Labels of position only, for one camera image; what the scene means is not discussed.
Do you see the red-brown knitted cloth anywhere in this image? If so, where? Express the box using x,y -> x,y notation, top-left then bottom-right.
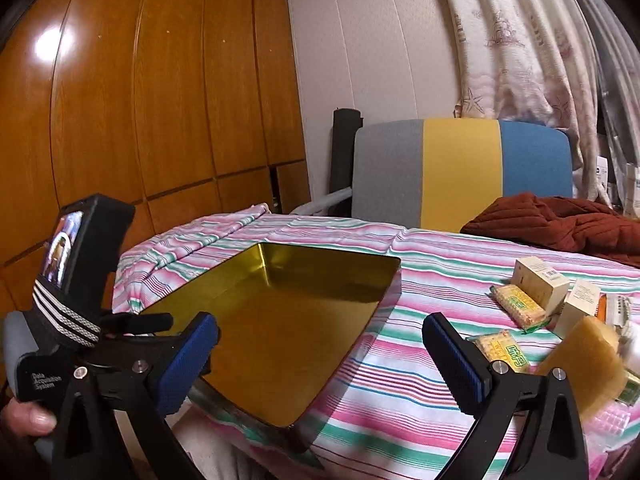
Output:
460,192 -> 640,266

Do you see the person's left hand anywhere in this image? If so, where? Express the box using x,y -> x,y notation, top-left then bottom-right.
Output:
0,399 -> 58,443

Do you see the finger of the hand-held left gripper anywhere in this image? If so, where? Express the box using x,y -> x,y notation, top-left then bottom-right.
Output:
97,311 -> 175,337

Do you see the cream patterned curtain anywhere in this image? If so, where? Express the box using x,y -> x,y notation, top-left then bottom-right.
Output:
432,0 -> 616,211

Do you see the gold metal tin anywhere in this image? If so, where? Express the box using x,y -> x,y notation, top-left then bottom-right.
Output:
141,241 -> 402,456

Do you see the cream cardboard box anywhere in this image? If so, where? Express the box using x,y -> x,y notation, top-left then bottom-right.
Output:
513,256 -> 571,313
552,280 -> 602,341

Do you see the black rolled mat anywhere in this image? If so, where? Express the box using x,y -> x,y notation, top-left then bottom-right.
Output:
330,107 -> 363,196

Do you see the grey yellow blue cushion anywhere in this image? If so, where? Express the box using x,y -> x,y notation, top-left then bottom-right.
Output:
350,117 -> 575,235

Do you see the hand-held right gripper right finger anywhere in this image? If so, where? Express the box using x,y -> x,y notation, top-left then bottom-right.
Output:
421,311 -> 588,480

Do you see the tan sponge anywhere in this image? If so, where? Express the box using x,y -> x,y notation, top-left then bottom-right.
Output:
534,316 -> 627,422

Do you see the orange silver snack packet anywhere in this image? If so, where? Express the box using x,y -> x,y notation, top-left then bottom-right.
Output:
597,294 -> 633,323

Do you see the grey plastic cover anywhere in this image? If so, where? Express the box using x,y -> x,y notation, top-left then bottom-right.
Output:
570,0 -> 640,161

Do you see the white plastic packet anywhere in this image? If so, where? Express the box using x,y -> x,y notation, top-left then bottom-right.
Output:
617,320 -> 640,366

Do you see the white printed carton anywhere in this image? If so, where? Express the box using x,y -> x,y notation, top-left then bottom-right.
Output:
596,155 -> 613,201

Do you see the grey bed frame rail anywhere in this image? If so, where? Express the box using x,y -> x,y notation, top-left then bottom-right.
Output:
290,187 -> 353,217

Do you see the pink green striped blanket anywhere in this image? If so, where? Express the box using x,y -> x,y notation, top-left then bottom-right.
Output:
111,202 -> 640,480

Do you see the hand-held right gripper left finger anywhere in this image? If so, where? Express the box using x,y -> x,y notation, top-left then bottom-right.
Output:
50,311 -> 222,480

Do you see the yellow green cracker packet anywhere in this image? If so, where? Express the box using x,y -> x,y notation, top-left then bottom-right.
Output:
466,329 -> 532,376
489,283 -> 549,334

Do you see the pink textured pad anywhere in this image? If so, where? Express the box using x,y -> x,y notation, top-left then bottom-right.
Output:
582,399 -> 632,438

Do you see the wooden wardrobe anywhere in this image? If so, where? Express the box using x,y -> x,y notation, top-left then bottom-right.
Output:
0,0 -> 312,321

